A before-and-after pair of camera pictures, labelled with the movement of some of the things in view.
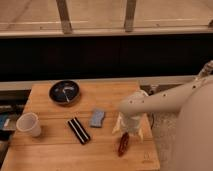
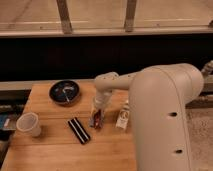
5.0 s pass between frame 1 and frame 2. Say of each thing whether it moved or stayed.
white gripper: moved
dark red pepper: moved
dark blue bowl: stayed
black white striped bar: stayed
